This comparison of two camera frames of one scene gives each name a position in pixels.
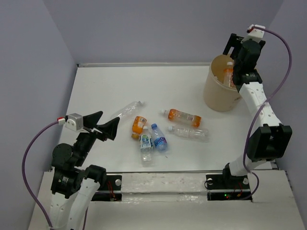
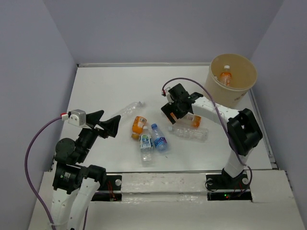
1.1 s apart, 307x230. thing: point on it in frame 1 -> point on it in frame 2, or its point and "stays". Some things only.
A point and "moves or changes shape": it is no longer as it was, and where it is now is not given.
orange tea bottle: (190, 120) stays
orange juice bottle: (138, 123) stays
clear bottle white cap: (198, 134) stays
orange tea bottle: (228, 72) moves or changes shape
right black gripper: (234, 41) -> (168, 109)
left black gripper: (110, 128) stays
